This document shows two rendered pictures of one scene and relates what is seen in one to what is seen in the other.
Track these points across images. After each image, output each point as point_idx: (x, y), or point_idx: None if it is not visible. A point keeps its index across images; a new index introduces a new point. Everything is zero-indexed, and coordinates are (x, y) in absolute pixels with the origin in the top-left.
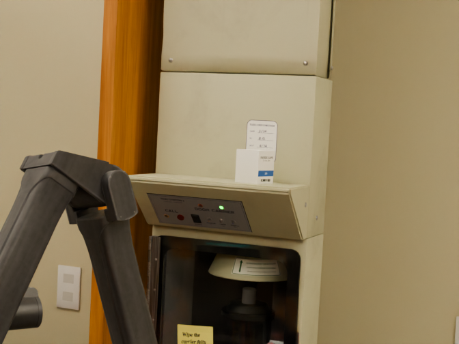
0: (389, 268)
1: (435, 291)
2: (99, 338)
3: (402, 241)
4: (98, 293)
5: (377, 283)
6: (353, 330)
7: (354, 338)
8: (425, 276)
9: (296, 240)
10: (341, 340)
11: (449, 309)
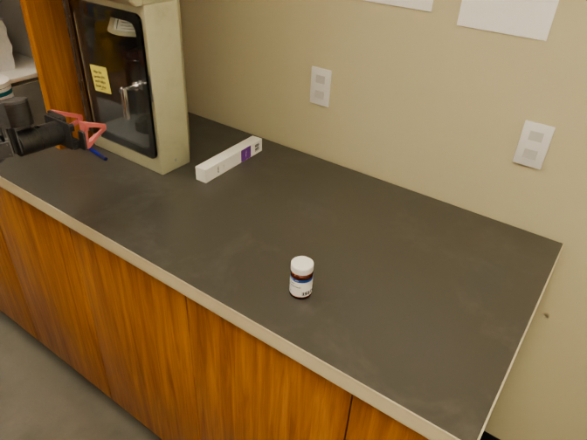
0: (272, 26)
1: (300, 45)
2: (40, 71)
3: (279, 5)
4: (31, 39)
5: (265, 37)
6: (253, 70)
7: (254, 76)
8: (293, 34)
9: (137, 6)
10: (247, 77)
11: (308, 60)
